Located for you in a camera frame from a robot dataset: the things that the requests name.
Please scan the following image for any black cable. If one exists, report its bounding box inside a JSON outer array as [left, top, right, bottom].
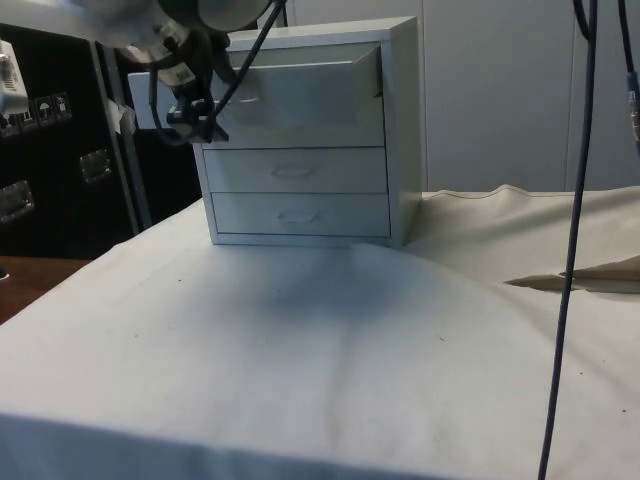
[[614, 0, 640, 159], [536, 0, 600, 480], [206, 0, 290, 132], [146, 62, 185, 147]]

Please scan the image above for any black cabinet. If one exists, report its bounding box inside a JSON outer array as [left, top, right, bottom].
[[0, 22, 204, 261]]

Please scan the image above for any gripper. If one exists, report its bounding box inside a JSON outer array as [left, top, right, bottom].
[[149, 29, 232, 145]]

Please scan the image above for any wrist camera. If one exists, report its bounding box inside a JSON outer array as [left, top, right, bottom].
[[115, 20, 195, 69]]

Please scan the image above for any white drawer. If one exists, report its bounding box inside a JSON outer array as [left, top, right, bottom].
[[128, 41, 387, 148]]

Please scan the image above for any white chest of drawers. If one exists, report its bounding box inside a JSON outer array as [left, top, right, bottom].
[[197, 15, 419, 249]]

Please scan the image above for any pale locker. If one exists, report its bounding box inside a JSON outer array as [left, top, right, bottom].
[[569, 0, 640, 192]]

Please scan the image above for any white box device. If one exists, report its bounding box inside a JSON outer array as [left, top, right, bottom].
[[0, 41, 30, 115]]

